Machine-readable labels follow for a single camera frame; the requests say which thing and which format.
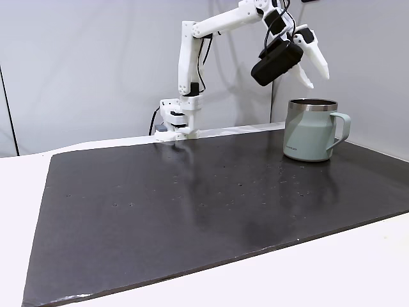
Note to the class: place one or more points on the pale green metal mug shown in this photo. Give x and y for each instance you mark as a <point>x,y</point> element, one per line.
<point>306,134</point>

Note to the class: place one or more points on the black camera box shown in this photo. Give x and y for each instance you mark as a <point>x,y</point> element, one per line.
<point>276,63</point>

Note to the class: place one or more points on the black object on wall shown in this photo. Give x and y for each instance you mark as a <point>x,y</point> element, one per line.
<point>310,1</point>

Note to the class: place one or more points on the grey plug at base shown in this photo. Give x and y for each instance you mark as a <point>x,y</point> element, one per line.
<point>160,128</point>

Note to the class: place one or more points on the black table mat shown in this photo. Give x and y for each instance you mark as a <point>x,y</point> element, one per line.
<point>191,224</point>

